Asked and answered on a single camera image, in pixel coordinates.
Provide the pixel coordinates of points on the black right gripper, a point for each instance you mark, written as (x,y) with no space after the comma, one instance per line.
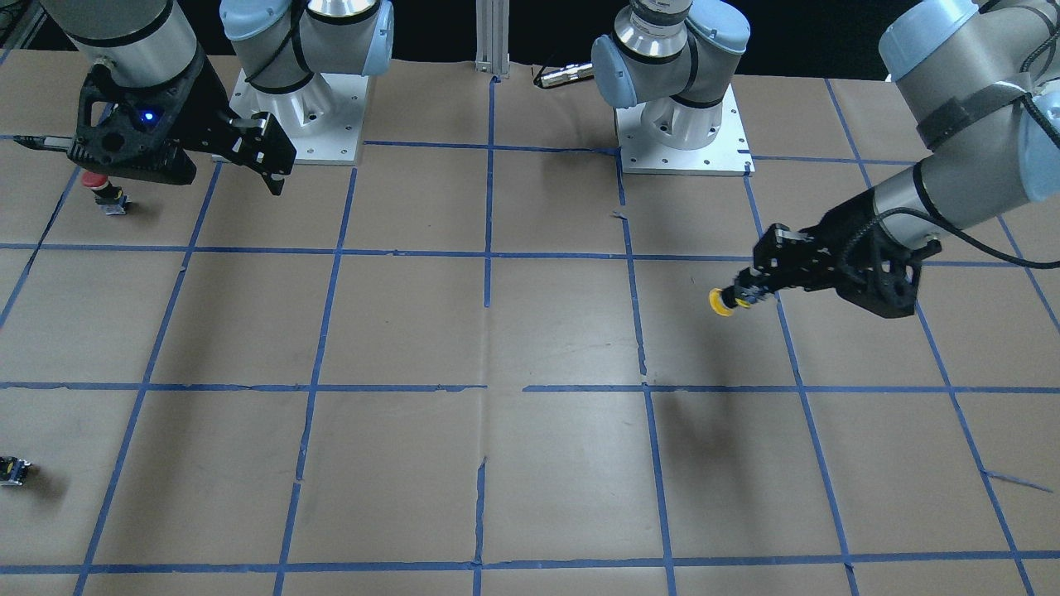
(209,110)

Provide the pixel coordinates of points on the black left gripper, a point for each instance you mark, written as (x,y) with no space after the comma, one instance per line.
(844,242)

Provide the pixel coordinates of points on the yellow push button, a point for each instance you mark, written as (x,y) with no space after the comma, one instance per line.
(724,302)

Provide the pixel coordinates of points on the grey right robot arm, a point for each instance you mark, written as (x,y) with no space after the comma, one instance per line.
(281,44)

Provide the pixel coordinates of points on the red push button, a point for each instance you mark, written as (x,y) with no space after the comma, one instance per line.
(110,198)

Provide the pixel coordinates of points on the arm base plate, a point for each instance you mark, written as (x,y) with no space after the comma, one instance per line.
(322,119)
(663,137)

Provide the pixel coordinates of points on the silver cable connector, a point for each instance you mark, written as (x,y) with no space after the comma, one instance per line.
(568,74)

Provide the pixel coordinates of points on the aluminium frame post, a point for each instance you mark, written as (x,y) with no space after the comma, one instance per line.
(491,55)

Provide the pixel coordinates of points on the small black yellow switch block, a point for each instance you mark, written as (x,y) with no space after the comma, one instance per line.
(14,471)

